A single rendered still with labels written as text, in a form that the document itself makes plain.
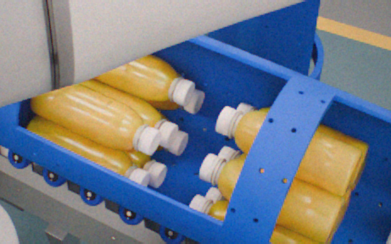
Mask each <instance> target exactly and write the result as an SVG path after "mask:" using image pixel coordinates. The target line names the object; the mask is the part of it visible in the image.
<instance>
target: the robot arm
mask: <svg viewBox="0 0 391 244"><path fill-rule="evenodd" d="M303 1H304V0H0V108H2V107H4V106H6V105H9V104H14V103H16V102H20V101H22V100H25V99H27V98H30V97H37V96H39V95H42V94H44V93H46V92H50V91H55V90H59V89H62V88H65V87H68V86H73V85H75V84H78V83H82V82H84V81H87V80H90V79H91V78H93V77H95V76H98V75H102V74H104V73H106V72H109V71H110V70H112V69H116V68H117V67H121V66H122V65H125V64H128V63H130V62H132V61H134V60H136V59H140V58H143V57H145V56H148V55H149V54H150V53H153V52H158V51H160V50H161V49H164V48H167V47H169V46H172V45H176V44H179V43H181V42H184V41H187V40H188V39H191V38H195V37H198V36H201V35H203V34H206V33H208V32H212V31H216V30H218V29H220V28H222V27H227V26H229V25H233V24H235V23H237V22H238V23H239V22H241V21H244V20H246V19H250V18H254V17H257V16H259V15H262V14H268V13H270V12H272V11H274V10H279V9H280V8H284V7H289V6H291V5H294V4H295V3H301V2H303ZM0 244H20V242H19V239H18V236H17V233H16V231H15V228H14V224H13V222H12V220H11V219H10V217H9V216H8V213H7V212H6V211H5V210H4V208H3V207H2V206H1V205H0Z"/></svg>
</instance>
